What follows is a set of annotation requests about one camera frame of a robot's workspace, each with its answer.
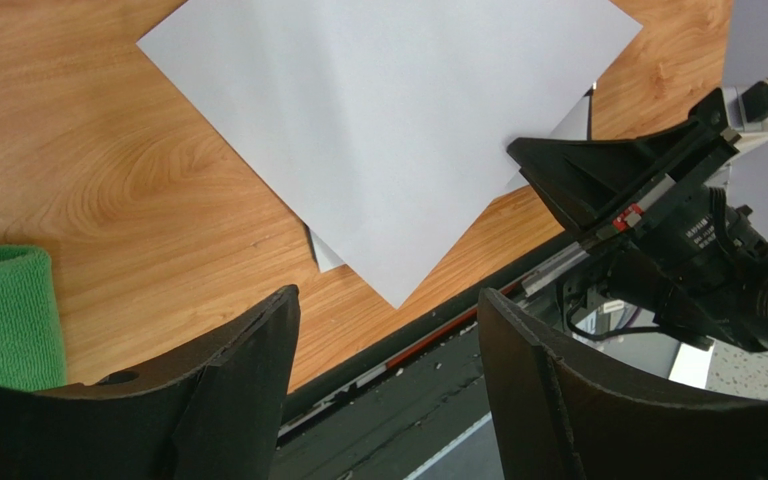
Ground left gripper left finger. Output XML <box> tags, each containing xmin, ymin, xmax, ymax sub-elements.
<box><xmin>0</xmin><ymin>285</ymin><xmax>300</xmax><ymax>479</ymax></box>

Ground green cloth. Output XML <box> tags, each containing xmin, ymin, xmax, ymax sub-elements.
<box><xmin>0</xmin><ymin>245</ymin><xmax>67</xmax><ymax>392</ymax></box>

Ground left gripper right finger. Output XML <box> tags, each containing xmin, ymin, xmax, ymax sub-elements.
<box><xmin>477</xmin><ymin>289</ymin><xmax>768</xmax><ymax>479</ymax></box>

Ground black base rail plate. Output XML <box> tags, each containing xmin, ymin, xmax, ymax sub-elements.
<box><xmin>271</xmin><ymin>234</ymin><xmax>594</xmax><ymax>479</ymax></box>

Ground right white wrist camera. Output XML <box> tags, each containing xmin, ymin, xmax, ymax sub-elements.
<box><xmin>721</xmin><ymin>79</ymin><xmax>768</xmax><ymax>160</ymax></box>

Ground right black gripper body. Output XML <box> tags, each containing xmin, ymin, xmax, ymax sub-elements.
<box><xmin>557</xmin><ymin>185</ymin><xmax>768</xmax><ymax>353</ymax></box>

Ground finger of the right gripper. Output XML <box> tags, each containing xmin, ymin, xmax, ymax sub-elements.
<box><xmin>507</xmin><ymin>88</ymin><xmax>738</xmax><ymax>235</ymax></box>

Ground black clipboard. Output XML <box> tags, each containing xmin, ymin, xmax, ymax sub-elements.
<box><xmin>304</xmin><ymin>81</ymin><xmax>600</xmax><ymax>268</ymax></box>

